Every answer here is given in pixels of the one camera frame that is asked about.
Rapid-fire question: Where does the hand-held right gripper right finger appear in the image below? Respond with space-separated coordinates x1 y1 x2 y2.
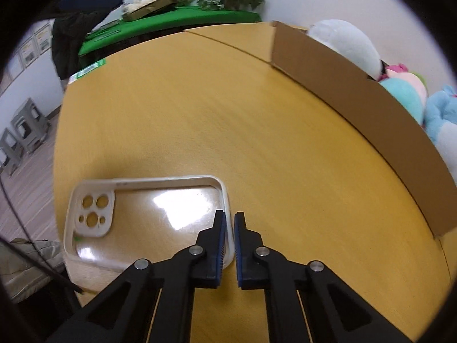
234 212 415 343

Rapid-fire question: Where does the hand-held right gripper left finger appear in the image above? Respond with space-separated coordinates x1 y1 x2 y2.
46 210 227 343

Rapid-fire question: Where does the white phone case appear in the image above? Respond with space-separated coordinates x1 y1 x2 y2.
63 175 236 272

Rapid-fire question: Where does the large cardboard box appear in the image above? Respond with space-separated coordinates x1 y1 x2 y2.
269 20 457 238

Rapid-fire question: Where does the teal plush doll green hair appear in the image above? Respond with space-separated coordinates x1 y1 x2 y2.
376 63 429 125

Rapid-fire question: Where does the white plush toy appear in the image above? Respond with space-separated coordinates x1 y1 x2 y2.
307 19 384 81

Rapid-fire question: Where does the blue plush toy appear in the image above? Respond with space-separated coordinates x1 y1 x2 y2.
423 85 457 179

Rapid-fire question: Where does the black rod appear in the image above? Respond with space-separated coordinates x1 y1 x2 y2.
0 239 84 294

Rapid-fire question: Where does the beige cloth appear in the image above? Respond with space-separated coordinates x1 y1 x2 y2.
0 239 67 301

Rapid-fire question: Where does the green table label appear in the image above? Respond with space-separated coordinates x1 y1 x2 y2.
68 59 108 83

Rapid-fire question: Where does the grey step stool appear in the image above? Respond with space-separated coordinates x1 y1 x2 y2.
0 129 25 176
10 98 51 154

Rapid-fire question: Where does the green covered table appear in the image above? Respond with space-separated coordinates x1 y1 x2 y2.
78 6 261 68

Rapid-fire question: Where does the small cardboard box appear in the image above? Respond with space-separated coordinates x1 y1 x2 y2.
121 0 177 21

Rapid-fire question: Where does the dark blue cushion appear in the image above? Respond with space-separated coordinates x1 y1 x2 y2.
59 0 131 13

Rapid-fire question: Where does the framed wall picture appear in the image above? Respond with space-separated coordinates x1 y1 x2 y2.
18 37 38 68
34 21 52 54

